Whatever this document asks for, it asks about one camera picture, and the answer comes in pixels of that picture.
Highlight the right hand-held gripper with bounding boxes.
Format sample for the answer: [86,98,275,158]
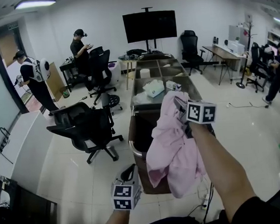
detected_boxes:
[173,93,220,141]

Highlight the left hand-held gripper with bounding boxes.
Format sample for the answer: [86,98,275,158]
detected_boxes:
[109,163,144,212]

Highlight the brown laundry hamper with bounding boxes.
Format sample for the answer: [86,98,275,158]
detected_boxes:
[121,48,220,197]

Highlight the pink cloth garment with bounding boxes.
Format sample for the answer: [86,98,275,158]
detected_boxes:
[140,88,209,201]

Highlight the person's right forearm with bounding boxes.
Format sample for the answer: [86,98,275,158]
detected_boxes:
[190,118,259,224]

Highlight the small white box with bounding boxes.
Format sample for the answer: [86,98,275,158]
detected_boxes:
[165,79,182,92]

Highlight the black coat rack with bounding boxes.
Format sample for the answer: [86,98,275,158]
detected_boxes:
[230,19,262,90]

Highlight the white tissue box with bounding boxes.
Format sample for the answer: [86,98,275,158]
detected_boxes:
[141,78,165,99]

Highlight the clear plastic bag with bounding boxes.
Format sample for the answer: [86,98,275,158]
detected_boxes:
[131,91,153,106]

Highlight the wooden desk with metal legs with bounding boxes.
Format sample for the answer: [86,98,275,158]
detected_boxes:
[202,42,249,87]

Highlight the black round stool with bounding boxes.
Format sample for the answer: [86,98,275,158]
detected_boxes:
[101,92,124,116]

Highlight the white printer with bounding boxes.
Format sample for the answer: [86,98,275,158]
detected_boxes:
[228,39,246,55]

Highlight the white power strip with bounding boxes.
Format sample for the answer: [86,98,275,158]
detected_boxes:
[200,194,210,211]

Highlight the black television stand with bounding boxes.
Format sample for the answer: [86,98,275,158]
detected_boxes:
[140,6,162,54]

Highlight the black bag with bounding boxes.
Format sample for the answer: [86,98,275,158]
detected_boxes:
[125,48,148,59]

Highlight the white partition board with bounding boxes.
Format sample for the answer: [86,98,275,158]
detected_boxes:
[227,24,249,45]

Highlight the white round bin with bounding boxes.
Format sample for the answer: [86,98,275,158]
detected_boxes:
[107,60,123,85]

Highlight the black television screen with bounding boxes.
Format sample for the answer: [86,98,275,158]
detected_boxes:
[122,9,178,45]

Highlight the black desk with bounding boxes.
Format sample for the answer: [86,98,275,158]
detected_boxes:
[0,163,60,224]

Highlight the wooden board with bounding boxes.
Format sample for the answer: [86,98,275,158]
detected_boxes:
[44,61,69,103]

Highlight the black side table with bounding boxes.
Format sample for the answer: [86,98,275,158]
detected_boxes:
[59,56,81,93]

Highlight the white backpack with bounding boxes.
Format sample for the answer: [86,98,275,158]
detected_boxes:
[28,57,51,83]

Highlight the brown door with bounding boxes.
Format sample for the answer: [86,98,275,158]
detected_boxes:
[0,31,21,70]

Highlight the white wall shelf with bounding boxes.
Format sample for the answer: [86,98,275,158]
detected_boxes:
[266,27,280,58]

